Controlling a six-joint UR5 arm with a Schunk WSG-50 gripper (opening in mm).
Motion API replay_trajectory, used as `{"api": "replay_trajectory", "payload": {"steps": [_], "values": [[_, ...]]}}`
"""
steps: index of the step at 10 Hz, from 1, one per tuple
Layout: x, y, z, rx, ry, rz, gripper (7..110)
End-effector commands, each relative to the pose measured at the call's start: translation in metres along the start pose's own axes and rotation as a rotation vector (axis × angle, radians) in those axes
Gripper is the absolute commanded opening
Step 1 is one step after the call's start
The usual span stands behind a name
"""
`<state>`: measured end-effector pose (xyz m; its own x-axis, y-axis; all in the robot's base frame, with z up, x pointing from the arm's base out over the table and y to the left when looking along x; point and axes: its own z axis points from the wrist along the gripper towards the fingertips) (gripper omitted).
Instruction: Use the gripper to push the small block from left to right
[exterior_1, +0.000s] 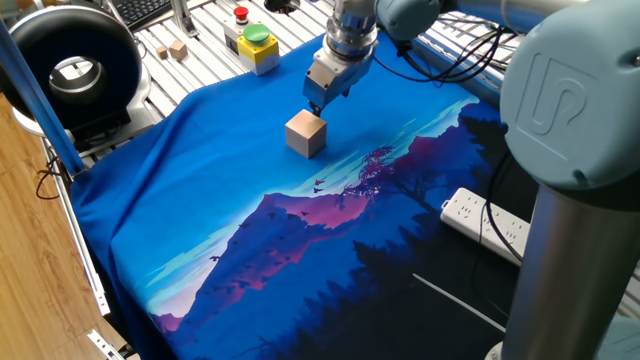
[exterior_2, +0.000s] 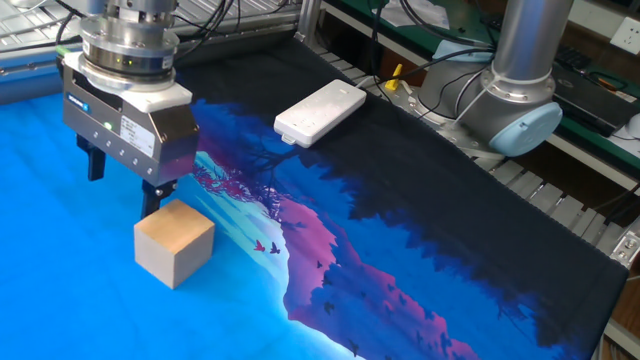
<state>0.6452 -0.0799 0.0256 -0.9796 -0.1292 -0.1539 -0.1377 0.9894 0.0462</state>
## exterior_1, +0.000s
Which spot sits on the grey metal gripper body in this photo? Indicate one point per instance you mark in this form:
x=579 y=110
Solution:
x=332 y=80

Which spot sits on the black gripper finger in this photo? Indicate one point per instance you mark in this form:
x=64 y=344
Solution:
x=346 y=91
x=316 y=109

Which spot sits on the large wooden cube block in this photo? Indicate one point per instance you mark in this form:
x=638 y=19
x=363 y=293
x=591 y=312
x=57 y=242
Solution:
x=305 y=135

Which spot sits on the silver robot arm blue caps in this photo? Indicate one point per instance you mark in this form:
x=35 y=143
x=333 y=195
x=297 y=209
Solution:
x=565 y=210

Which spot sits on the yellow box green button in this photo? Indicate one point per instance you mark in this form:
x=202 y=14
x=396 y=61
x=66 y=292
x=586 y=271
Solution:
x=257 y=52

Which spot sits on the blue mountain landscape printed cloth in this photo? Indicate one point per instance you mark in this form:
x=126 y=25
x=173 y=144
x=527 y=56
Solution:
x=225 y=165

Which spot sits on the grey box red button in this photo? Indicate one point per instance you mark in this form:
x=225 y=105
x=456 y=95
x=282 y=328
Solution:
x=232 y=40

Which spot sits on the small wooden cube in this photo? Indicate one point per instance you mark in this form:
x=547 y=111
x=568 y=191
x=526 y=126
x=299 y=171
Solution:
x=178 y=51

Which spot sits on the tiny wooden cube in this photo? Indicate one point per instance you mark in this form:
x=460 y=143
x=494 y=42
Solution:
x=161 y=52

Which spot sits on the white power strip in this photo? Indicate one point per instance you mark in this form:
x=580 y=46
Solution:
x=465 y=215

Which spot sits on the black keyboard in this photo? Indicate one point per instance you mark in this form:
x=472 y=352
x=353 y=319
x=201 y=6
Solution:
x=140 y=11

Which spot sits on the blue metal pole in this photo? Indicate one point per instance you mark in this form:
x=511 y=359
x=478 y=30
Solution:
x=45 y=110

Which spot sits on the aluminium profile rail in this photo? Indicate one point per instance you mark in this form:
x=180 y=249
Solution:
x=465 y=85

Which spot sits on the aluminium post with bracket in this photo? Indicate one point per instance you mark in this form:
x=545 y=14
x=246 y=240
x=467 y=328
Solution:
x=182 y=17

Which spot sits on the white table side rail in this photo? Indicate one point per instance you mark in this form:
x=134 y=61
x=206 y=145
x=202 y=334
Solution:
x=96 y=285

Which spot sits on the white metal bracket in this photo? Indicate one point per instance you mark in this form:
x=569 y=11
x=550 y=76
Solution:
x=102 y=345

